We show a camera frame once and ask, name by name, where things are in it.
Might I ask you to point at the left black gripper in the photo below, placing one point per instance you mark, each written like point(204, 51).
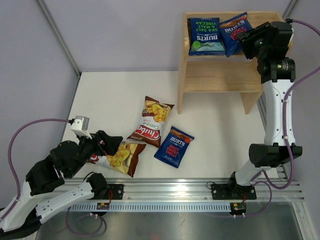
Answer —
point(111, 143)

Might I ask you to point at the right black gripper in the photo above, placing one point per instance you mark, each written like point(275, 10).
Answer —
point(247, 43)

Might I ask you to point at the blue Burts chilli bag back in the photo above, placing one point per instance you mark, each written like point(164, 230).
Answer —
point(229, 30)

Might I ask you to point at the blue burts chilli bag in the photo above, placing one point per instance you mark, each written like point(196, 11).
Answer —
point(174, 147)
point(229, 30)

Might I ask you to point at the Chuba cassava chips bag front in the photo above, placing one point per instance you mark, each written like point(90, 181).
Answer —
point(125, 159)

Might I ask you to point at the chuba cassava chips bag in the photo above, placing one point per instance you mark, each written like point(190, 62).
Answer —
point(125, 159)
point(152, 122)

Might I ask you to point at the blue Burts sea salt bag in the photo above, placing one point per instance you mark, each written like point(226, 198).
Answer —
point(205, 37)

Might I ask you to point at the blue Burts chilli bag front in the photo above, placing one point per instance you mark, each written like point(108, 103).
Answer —
point(174, 147)

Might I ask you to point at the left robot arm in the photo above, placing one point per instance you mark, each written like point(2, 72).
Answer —
point(32, 207)

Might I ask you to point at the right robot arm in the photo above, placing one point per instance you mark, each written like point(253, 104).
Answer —
point(279, 147)

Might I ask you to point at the wooden two-tier shelf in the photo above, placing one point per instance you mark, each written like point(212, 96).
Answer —
point(215, 73)

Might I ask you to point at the Chuba cassava chips bag upright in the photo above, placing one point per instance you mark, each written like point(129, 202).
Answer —
point(152, 122)

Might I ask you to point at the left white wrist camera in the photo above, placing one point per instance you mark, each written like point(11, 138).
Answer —
point(79, 126)

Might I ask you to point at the white slotted cable duct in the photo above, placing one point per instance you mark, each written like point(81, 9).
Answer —
point(153, 207)

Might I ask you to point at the aluminium mounting rail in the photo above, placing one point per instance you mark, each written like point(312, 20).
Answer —
point(184, 190)

